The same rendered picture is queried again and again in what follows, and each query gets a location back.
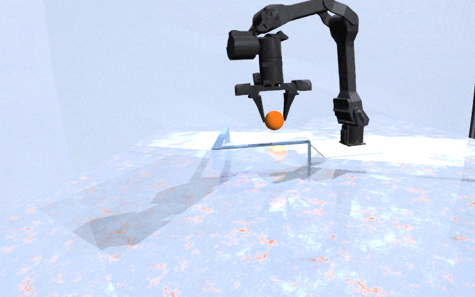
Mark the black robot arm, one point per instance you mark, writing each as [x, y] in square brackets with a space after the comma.
[344, 26]

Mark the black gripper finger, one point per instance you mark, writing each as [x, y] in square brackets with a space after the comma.
[259, 104]
[288, 99]

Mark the orange ball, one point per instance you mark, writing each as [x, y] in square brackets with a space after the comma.
[274, 120]

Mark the clear low walls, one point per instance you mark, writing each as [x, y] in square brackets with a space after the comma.
[271, 157]

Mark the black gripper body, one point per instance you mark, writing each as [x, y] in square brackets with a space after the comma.
[271, 72]

